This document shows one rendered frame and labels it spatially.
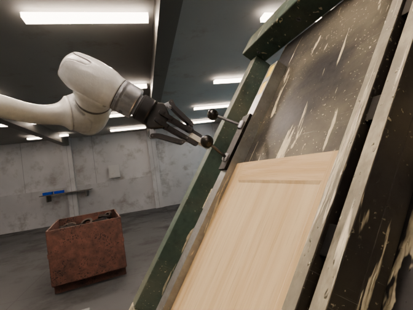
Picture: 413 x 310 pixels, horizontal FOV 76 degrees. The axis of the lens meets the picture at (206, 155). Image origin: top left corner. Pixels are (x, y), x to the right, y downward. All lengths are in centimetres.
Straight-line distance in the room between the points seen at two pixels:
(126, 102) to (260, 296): 54
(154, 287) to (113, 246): 298
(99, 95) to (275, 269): 57
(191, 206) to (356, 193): 75
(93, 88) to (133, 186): 1000
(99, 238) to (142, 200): 685
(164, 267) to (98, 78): 67
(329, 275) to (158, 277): 79
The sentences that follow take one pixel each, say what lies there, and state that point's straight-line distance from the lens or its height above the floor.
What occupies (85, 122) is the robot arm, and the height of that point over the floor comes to 153.
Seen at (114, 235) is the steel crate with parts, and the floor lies 59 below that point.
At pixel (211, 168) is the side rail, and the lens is 103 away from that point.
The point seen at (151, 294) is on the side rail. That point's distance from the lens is 106.
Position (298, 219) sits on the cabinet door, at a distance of 48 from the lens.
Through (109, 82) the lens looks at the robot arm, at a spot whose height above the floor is 160.
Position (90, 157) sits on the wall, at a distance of 1088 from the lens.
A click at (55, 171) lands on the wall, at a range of 1115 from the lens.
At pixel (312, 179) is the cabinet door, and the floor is 131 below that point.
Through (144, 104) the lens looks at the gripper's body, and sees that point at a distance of 74.
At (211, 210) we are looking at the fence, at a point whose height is 123.
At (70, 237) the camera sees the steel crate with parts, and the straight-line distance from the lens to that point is 397.
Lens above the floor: 136
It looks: 2 degrees up
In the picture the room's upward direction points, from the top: 8 degrees counter-clockwise
